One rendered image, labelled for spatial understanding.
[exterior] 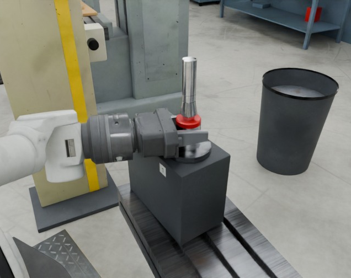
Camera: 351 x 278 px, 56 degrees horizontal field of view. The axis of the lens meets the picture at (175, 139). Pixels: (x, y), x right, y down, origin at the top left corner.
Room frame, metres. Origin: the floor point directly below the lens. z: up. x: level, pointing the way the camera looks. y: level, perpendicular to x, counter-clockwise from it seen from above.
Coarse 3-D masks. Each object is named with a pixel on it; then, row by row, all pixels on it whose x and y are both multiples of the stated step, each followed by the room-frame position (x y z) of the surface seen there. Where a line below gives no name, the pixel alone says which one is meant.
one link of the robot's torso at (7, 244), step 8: (0, 232) 0.38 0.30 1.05; (0, 240) 0.36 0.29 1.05; (8, 240) 0.38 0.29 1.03; (8, 248) 0.35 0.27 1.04; (16, 248) 0.37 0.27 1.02; (8, 256) 0.34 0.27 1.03; (16, 256) 0.36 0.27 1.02; (16, 264) 0.34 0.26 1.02; (24, 264) 0.36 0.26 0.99; (16, 272) 0.33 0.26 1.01; (24, 272) 0.35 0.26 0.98
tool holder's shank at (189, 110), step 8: (184, 64) 0.52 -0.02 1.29; (192, 64) 0.52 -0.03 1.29; (184, 72) 0.52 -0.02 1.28; (192, 72) 0.52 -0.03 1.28; (184, 80) 0.52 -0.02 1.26; (192, 80) 0.52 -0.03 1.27; (184, 88) 0.52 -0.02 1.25; (192, 88) 0.52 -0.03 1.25; (184, 96) 0.52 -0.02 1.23; (192, 96) 0.52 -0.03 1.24; (184, 104) 0.52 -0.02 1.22; (192, 104) 0.52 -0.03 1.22; (184, 112) 0.52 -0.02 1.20; (192, 112) 0.52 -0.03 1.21
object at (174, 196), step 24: (144, 168) 0.56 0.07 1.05; (168, 168) 0.48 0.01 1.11; (192, 168) 0.47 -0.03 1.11; (216, 168) 0.50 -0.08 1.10; (144, 192) 0.57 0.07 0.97; (168, 192) 0.48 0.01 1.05; (192, 192) 0.46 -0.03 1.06; (216, 192) 0.50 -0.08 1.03; (168, 216) 0.48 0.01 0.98; (192, 216) 0.46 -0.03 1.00; (216, 216) 0.50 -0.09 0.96
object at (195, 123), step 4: (180, 116) 0.54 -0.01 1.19; (196, 116) 0.54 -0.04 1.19; (176, 120) 0.53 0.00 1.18; (180, 120) 0.52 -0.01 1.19; (184, 120) 0.52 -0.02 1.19; (188, 120) 0.52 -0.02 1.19; (192, 120) 0.52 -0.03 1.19; (196, 120) 0.52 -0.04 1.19; (200, 120) 0.52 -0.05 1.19; (180, 124) 0.51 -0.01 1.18; (184, 124) 0.51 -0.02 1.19; (188, 124) 0.51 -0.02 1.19; (192, 124) 0.51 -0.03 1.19; (196, 124) 0.51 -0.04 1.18; (184, 128) 0.51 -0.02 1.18; (188, 128) 0.51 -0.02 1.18; (192, 128) 0.51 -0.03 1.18
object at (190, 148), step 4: (176, 124) 0.53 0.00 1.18; (200, 124) 0.52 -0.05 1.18; (176, 128) 0.53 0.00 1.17; (180, 128) 0.51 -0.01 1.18; (196, 128) 0.51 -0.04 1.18; (200, 128) 0.53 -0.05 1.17; (196, 144) 0.51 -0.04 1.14; (180, 148) 0.51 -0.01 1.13; (184, 148) 0.51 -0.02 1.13; (188, 148) 0.51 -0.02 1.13; (192, 148) 0.51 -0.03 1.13; (196, 148) 0.52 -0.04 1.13
